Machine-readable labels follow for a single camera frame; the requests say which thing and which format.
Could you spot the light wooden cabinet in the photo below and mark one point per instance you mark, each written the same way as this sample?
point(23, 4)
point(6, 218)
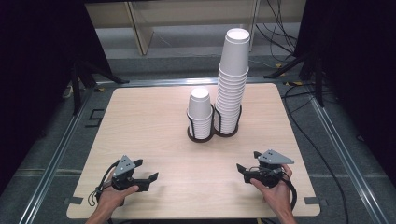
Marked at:
point(141, 34)

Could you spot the black curtain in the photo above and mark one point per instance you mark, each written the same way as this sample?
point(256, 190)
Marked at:
point(37, 77)
point(358, 77)

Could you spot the person's right hand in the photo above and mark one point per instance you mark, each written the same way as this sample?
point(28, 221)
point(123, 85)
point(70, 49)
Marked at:
point(275, 197)

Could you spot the short stack of white cups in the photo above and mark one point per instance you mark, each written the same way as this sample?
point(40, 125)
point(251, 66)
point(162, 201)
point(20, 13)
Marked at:
point(199, 109)

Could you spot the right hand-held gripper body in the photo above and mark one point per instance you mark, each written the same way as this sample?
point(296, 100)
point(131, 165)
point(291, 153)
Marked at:
point(274, 158)

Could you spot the black double cup holder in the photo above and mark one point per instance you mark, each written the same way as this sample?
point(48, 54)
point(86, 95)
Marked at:
point(202, 140)

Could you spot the person's left hand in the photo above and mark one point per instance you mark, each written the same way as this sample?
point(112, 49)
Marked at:
point(109, 199)

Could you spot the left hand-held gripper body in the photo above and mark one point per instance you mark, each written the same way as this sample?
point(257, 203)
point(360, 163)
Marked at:
point(123, 168)

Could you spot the aluminium floor rail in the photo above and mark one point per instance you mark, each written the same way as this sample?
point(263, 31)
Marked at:
point(345, 158)
point(155, 82)
point(53, 165)

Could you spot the tall stack of white cups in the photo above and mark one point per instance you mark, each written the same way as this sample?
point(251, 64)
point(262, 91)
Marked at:
point(234, 62)

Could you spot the black tripod stand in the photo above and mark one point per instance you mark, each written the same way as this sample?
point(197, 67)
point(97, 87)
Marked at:
point(76, 90)
point(318, 84)

